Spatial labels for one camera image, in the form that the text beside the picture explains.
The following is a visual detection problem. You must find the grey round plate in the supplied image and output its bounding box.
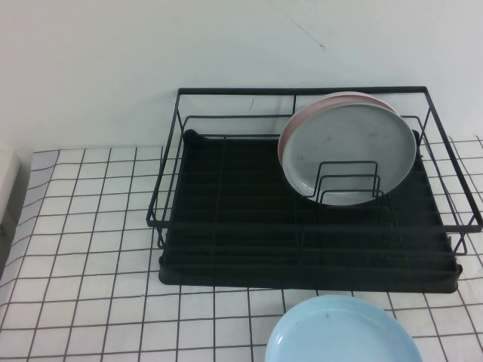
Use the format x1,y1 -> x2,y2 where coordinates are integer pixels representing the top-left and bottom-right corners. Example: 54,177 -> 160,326
281,102 -> 417,207

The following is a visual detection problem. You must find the pink round plate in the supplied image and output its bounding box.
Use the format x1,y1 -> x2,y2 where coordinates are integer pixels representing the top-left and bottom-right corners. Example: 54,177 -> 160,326
278,91 -> 401,167

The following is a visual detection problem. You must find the light blue round plate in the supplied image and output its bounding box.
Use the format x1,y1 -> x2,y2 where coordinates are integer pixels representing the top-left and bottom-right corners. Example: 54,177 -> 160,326
263,295 -> 426,362

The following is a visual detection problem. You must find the black plastic drip tray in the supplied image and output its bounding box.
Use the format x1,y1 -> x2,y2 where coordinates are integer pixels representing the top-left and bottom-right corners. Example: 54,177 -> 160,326
157,128 -> 463,294

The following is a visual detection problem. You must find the white box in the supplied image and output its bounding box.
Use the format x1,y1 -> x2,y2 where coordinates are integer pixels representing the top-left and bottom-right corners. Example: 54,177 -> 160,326
0,149 -> 33,265

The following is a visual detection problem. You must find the black wire dish rack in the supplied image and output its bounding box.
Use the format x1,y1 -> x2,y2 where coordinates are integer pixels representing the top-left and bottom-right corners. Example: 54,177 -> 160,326
146,86 -> 483,256

